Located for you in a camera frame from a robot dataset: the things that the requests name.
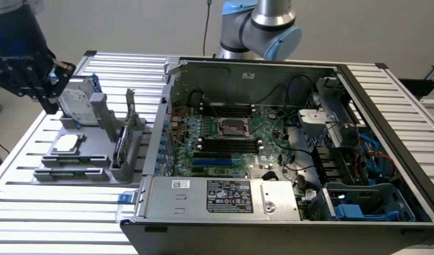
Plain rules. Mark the silver hard disk blue carrier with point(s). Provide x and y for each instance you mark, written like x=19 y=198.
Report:
x=76 y=106

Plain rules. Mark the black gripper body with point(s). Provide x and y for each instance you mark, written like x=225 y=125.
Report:
x=19 y=37

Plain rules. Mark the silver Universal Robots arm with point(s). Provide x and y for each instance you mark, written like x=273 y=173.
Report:
x=263 y=29

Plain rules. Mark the grey and blue disk bay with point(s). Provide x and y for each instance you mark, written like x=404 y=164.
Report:
x=366 y=204

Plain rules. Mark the blue power supply latch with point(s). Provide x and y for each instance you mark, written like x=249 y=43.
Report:
x=125 y=198

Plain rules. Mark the black box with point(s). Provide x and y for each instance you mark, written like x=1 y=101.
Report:
x=412 y=87

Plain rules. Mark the graphics card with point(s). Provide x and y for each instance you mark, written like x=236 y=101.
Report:
x=130 y=119

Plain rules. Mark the blue expansion slot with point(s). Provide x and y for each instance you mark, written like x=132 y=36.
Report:
x=213 y=162

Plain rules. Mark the silver CPU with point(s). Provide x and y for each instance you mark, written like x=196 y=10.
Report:
x=66 y=143

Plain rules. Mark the silver chipset heatsink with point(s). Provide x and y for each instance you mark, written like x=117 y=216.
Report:
x=265 y=175

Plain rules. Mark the green motherboard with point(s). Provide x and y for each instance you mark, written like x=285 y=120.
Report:
x=269 y=143

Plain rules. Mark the open black PC case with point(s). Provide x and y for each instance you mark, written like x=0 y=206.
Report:
x=237 y=239

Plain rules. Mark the metal disk bay cage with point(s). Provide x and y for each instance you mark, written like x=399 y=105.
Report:
x=326 y=117

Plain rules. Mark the CPU socket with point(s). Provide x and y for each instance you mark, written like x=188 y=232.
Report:
x=235 y=127

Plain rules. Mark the black expansion slot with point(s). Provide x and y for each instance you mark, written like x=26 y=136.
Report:
x=211 y=155

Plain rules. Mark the silver power supply unit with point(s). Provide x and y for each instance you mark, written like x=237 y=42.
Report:
x=195 y=202

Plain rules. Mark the green RAM stick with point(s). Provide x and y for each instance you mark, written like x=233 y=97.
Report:
x=76 y=159

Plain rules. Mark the grey parts rack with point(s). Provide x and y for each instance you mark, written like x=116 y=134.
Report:
x=106 y=127

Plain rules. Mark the black RAM slot bank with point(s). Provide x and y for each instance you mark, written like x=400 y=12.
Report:
x=225 y=109
x=231 y=144

